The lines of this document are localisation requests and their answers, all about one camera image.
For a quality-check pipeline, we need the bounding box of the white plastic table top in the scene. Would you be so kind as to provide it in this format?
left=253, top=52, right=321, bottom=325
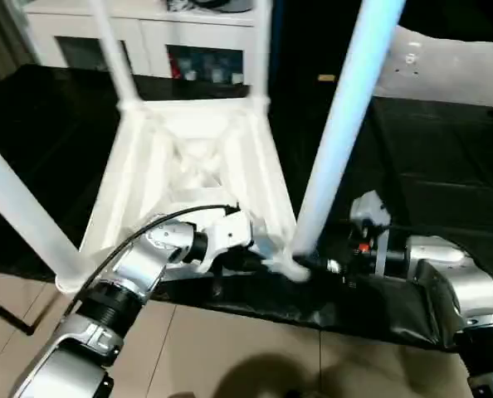
left=55, top=97, right=315, bottom=294

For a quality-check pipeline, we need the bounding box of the black work mat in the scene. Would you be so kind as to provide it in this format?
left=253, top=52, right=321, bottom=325
left=0, top=61, right=493, bottom=354

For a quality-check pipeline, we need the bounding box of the grey printed pillow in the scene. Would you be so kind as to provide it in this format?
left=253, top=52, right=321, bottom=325
left=373, top=25, right=493, bottom=109

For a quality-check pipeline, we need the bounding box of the black sofa with gold label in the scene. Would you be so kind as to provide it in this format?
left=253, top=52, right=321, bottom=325
left=270, top=0, right=493, bottom=104

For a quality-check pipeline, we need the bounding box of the white cabinet with glass doors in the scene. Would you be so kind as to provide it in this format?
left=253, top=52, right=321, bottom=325
left=24, top=0, right=273, bottom=87

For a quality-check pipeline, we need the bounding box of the grey window curtain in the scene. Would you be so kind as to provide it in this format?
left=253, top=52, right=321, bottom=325
left=0, top=0, right=41, bottom=91

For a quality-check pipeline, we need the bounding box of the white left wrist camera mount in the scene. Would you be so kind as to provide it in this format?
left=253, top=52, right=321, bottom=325
left=196, top=206, right=259, bottom=275

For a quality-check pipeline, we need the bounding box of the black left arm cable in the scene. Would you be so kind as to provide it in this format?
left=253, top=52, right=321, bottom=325
left=61, top=202, right=242, bottom=321

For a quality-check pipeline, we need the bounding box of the black metal frame bar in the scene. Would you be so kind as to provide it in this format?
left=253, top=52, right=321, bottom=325
left=0, top=289, right=60, bottom=336

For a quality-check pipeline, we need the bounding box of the grey bag with black strap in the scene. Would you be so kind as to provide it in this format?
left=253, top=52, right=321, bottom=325
left=188, top=0, right=258, bottom=13

